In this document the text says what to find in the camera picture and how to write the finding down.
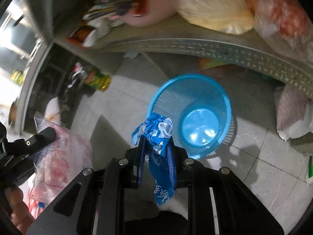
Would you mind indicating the clear bag with red contents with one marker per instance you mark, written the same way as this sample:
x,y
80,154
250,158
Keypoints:
x,y
285,27

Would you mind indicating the yellow bag on shelf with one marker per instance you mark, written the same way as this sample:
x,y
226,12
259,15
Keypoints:
x,y
228,16

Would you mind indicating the left hand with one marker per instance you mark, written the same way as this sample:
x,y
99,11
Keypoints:
x,y
20,217

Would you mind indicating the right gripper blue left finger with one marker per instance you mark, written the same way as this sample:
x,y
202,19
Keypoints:
x,y
141,153

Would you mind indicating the cooking oil bottle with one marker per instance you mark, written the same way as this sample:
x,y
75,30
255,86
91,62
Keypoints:
x,y
91,77

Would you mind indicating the pink plastic basin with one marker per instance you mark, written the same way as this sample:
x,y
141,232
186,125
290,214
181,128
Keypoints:
x,y
155,11

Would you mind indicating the clear pink printed plastic bag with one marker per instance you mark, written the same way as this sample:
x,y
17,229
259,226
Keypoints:
x,y
56,165

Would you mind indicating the perforated metal shelf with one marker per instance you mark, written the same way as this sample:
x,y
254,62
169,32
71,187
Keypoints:
x,y
175,35

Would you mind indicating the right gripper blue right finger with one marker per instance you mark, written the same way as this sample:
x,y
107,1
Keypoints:
x,y
171,162

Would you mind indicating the blue mesh trash basket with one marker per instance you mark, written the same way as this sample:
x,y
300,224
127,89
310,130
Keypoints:
x,y
200,111

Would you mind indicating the blue wrapper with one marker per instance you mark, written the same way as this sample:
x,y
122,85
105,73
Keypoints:
x,y
157,130

